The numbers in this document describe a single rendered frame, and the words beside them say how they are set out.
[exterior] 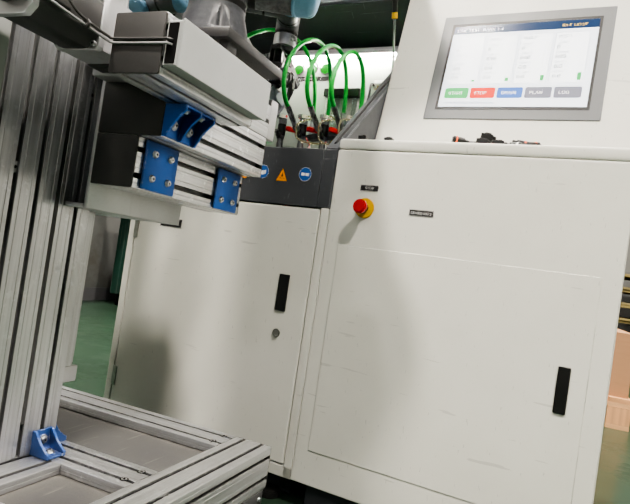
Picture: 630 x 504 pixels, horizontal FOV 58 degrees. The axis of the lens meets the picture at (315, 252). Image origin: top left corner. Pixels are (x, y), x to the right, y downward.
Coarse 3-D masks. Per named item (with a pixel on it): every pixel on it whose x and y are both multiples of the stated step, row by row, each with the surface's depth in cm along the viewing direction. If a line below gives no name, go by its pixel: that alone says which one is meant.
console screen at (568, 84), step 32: (448, 32) 173; (480, 32) 168; (512, 32) 164; (544, 32) 160; (576, 32) 156; (608, 32) 152; (448, 64) 169; (480, 64) 165; (512, 64) 160; (544, 64) 156; (576, 64) 153; (608, 64) 149; (448, 96) 166; (480, 96) 161; (512, 96) 157; (544, 96) 153; (576, 96) 150
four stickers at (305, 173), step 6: (264, 168) 161; (282, 168) 158; (288, 168) 157; (300, 168) 155; (306, 168) 155; (312, 168) 154; (264, 174) 161; (276, 174) 159; (282, 174) 158; (288, 174) 157; (300, 174) 155; (306, 174) 154; (276, 180) 159; (282, 180) 158; (300, 180) 155; (306, 180) 154
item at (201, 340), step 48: (144, 240) 179; (192, 240) 170; (240, 240) 163; (288, 240) 155; (144, 288) 177; (192, 288) 169; (240, 288) 161; (288, 288) 154; (144, 336) 176; (192, 336) 167; (240, 336) 160; (288, 336) 153; (144, 384) 174; (192, 384) 166; (240, 384) 158; (288, 384) 152; (240, 432) 157
